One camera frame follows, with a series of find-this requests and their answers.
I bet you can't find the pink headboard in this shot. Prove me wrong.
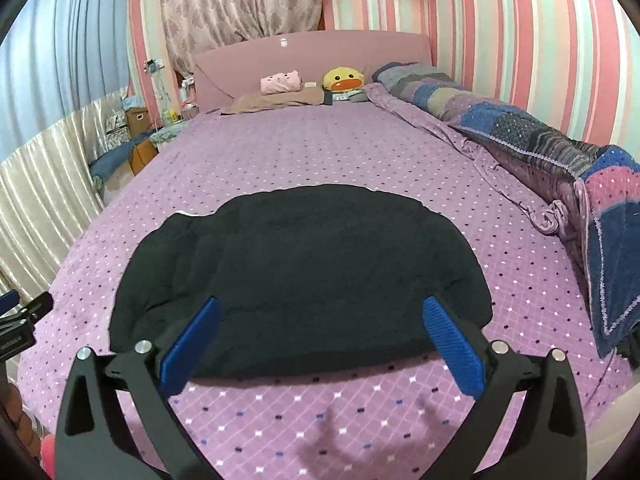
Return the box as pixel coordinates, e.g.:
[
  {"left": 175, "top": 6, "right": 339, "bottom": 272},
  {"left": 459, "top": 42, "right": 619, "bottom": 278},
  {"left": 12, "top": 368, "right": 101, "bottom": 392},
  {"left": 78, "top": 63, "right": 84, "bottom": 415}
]
[{"left": 194, "top": 30, "right": 435, "bottom": 112}]

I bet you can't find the orange cardboard box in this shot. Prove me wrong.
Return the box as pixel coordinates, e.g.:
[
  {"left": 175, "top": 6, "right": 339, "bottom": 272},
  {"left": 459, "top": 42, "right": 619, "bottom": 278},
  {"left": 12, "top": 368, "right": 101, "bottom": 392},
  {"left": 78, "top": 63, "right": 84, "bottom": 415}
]
[{"left": 131, "top": 139, "right": 157, "bottom": 174}]

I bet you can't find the blue sheer curtain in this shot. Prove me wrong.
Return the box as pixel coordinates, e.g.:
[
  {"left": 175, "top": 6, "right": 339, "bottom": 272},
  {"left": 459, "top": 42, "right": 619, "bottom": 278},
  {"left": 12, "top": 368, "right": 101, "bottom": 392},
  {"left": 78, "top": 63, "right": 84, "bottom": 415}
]
[{"left": 0, "top": 0, "right": 132, "bottom": 161}]

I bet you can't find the yellow duck plush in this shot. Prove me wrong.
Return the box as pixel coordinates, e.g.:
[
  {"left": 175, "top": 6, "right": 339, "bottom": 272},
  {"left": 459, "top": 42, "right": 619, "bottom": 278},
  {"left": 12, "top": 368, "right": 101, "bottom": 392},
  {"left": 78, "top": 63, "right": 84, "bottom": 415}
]
[{"left": 322, "top": 66, "right": 365, "bottom": 95}]

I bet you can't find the black jacket with white lining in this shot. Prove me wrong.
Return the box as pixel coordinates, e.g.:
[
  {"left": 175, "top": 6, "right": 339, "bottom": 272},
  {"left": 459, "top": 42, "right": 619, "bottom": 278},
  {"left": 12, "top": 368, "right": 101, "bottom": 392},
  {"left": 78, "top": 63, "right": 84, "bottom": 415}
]
[{"left": 107, "top": 183, "right": 495, "bottom": 382}]

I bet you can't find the cream satin curtain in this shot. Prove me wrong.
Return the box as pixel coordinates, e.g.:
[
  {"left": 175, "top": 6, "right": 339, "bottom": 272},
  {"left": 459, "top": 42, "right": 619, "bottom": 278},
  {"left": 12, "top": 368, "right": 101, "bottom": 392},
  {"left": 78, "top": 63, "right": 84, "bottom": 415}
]
[{"left": 0, "top": 87, "right": 132, "bottom": 306}]

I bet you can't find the blue cloth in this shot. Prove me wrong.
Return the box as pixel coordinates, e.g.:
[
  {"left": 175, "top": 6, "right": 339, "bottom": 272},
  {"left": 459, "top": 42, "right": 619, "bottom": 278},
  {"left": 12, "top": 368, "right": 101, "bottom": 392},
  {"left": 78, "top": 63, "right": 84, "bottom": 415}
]
[{"left": 90, "top": 142, "right": 151, "bottom": 182}]

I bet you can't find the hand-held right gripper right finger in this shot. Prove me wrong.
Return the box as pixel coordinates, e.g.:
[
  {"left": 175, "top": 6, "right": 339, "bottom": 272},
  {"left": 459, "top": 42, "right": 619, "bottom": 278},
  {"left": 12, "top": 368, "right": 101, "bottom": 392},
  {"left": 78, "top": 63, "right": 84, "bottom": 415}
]
[{"left": 422, "top": 296, "right": 587, "bottom": 480}]

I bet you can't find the orange brown ball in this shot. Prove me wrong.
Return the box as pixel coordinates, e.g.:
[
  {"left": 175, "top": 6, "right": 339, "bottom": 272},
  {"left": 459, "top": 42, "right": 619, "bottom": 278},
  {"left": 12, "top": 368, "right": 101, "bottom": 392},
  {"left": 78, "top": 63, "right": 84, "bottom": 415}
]
[{"left": 0, "top": 380, "right": 42, "bottom": 461}]

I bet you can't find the pink floral curtain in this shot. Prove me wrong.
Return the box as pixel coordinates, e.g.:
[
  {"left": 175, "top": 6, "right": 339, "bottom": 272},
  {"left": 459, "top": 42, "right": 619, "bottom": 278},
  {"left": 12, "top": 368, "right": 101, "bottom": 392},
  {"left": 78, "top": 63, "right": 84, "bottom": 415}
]
[{"left": 159, "top": 0, "right": 327, "bottom": 79}]

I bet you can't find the pale green floral cloth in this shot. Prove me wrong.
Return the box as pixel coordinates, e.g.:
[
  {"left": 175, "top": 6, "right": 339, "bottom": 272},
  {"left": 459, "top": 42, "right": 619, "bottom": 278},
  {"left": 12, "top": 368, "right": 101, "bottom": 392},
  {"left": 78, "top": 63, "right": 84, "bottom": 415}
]
[{"left": 150, "top": 120, "right": 194, "bottom": 152}]

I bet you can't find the pink folded cloth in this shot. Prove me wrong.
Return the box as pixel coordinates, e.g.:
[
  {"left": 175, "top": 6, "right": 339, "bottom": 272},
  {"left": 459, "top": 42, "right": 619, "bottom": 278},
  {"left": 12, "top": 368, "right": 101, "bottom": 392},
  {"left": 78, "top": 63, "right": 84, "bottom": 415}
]
[{"left": 260, "top": 70, "right": 304, "bottom": 96}]

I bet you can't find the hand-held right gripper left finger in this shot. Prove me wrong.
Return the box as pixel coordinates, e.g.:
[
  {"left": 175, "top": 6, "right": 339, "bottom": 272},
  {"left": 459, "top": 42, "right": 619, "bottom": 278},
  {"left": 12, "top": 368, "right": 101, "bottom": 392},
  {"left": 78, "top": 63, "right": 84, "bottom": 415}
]
[{"left": 55, "top": 296, "right": 223, "bottom": 480}]

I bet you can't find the brown pillow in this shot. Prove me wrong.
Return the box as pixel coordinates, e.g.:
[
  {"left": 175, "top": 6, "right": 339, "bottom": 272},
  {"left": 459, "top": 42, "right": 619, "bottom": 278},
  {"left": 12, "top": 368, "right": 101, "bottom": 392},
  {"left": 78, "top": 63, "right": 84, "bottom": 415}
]
[{"left": 220, "top": 85, "right": 329, "bottom": 115}]

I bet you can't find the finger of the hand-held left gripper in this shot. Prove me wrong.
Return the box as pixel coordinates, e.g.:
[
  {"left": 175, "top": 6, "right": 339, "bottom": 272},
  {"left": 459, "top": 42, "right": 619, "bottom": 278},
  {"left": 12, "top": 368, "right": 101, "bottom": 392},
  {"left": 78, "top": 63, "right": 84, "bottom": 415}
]
[{"left": 0, "top": 290, "right": 54, "bottom": 329}]

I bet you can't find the purple dotted bedspread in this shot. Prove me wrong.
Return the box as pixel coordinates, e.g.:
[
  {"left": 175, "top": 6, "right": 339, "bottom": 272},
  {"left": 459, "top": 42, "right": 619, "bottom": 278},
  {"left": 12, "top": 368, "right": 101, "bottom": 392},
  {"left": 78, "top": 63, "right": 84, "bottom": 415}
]
[{"left": 17, "top": 95, "right": 616, "bottom": 480}]

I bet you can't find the small cardboard box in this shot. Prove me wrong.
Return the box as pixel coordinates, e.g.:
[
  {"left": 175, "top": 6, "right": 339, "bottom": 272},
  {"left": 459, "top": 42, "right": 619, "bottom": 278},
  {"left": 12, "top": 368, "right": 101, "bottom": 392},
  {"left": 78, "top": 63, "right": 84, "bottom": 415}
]
[{"left": 125, "top": 106, "right": 150, "bottom": 137}]

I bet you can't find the patchwork quilt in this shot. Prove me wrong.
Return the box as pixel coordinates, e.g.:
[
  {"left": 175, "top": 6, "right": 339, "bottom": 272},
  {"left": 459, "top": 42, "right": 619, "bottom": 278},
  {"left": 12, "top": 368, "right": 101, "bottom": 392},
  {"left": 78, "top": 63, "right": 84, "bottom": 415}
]
[{"left": 372, "top": 62, "right": 640, "bottom": 359}]

